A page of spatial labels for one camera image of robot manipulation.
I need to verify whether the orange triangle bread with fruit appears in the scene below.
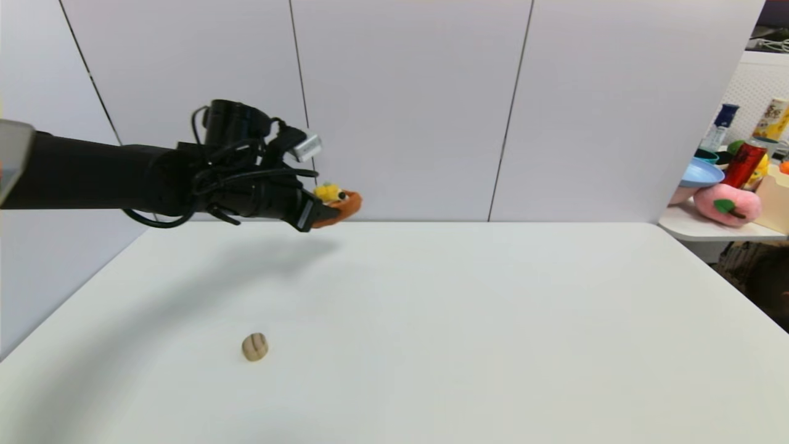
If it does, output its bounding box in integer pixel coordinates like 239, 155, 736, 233
311, 182, 363, 229

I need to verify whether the small round beige bread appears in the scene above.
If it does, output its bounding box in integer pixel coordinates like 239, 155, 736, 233
242, 332, 269, 362

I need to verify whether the white side table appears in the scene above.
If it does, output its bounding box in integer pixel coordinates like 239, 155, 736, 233
657, 200, 789, 242

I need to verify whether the light blue plate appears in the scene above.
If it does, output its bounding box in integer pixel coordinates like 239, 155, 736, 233
678, 158, 726, 189

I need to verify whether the clear bottle with blue cap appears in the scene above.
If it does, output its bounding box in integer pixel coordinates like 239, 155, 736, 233
705, 103, 739, 154

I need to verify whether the red drink can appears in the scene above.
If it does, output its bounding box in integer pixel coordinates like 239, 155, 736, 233
721, 142, 767, 189

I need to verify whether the pink plush peach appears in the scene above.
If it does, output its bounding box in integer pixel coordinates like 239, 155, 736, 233
693, 183, 762, 228

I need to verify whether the yellow toy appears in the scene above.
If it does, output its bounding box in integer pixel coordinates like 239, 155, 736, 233
743, 154, 770, 192

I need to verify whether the dark clutter under side table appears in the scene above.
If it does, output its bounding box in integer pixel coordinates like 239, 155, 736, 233
714, 242, 789, 334

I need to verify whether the beige box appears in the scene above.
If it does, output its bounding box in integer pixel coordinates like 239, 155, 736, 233
753, 165, 789, 236

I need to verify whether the white pegboard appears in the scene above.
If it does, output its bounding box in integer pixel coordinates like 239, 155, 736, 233
718, 51, 789, 158

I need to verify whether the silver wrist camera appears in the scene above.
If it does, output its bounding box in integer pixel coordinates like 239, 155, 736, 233
292, 132, 323, 163

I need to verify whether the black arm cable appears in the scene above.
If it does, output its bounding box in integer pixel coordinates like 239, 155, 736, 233
122, 105, 321, 229

